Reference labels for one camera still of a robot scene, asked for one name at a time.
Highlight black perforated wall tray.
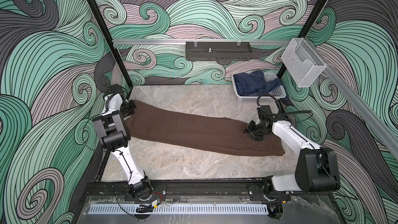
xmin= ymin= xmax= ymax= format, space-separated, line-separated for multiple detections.
xmin=185 ymin=42 xmax=253 ymax=64

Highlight aluminium rail wall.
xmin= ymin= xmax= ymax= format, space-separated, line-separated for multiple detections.
xmin=308 ymin=41 xmax=398 ymax=157
xmin=112 ymin=38 xmax=290 ymax=46

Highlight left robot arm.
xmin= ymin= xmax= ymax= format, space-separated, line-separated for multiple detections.
xmin=92 ymin=85 xmax=152 ymax=200

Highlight blue denim trousers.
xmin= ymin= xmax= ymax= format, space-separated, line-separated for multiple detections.
xmin=233 ymin=71 xmax=282 ymax=96

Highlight brown corduroy trousers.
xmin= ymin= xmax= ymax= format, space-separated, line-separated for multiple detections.
xmin=126 ymin=101 xmax=285 ymax=157

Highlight clear acrylic wall holder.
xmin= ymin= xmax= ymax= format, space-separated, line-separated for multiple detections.
xmin=281 ymin=38 xmax=326 ymax=88

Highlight aluminium rail back wall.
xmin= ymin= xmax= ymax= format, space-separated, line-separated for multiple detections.
xmin=112 ymin=38 xmax=290 ymax=46

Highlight white slotted cable duct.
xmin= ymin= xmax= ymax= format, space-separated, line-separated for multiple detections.
xmin=88 ymin=203 xmax=268 ymax=215

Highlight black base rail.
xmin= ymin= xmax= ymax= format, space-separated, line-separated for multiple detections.
xmin=83 ymin=178 xmax=330 ymax=203

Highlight white plastic laundry basket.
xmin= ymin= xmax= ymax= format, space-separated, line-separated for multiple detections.
xmin=232 ymin=71 xmax=287 ymax=102

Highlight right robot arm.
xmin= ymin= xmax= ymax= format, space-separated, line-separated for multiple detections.
xmin=244 ymin=95 xmax=341 ymax=198

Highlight aluminium rail right wall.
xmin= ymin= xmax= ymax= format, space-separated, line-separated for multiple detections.
xmin=308 ymin=41 xmax=398 ymax=157

